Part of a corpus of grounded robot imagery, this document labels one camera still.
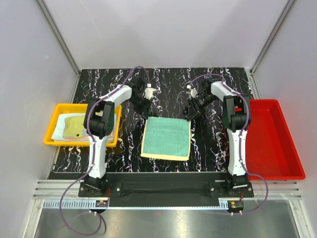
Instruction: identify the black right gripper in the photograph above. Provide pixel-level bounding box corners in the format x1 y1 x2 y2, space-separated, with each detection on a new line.
186 94 217 122

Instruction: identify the red plastic tray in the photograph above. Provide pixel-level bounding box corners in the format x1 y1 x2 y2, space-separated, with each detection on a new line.
246 99 306 180

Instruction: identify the white cable duct strip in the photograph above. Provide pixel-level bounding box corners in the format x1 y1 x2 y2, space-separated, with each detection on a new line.
44 199 228 210

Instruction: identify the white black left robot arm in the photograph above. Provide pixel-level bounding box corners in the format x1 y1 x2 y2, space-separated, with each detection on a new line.
83 77 157 196

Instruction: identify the light blue towel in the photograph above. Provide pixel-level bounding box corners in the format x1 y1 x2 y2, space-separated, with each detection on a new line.
51 113 118 144

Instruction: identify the left connector box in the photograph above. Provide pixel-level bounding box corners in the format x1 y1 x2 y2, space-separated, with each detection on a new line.
95 200 109 208

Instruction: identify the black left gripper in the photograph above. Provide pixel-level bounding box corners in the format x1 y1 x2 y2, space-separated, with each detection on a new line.
128 95 153 119

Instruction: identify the black mounting base plate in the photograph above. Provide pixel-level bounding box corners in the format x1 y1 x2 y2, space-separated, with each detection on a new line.
78 172 254 209

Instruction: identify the connector box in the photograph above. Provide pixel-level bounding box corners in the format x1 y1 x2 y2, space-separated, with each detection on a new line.
95 200 109 208
230 201 244 209

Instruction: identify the yellow plastic tray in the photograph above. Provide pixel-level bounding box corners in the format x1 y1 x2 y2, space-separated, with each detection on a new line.
43 103 122 148

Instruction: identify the pink towel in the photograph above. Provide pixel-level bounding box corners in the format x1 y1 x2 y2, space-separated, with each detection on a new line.
81 114 118 143

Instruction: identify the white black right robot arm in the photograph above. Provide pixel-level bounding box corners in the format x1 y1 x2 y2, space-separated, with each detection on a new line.
186 79 252 197

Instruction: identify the green yellow towel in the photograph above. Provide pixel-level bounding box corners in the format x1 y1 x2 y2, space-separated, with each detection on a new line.
141 117 191 161

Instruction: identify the grey towel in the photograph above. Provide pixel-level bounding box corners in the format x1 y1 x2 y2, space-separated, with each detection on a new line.
55 113 117 141

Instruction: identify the right connector box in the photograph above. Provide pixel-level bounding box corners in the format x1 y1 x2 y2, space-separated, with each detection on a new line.
230 201 244 209

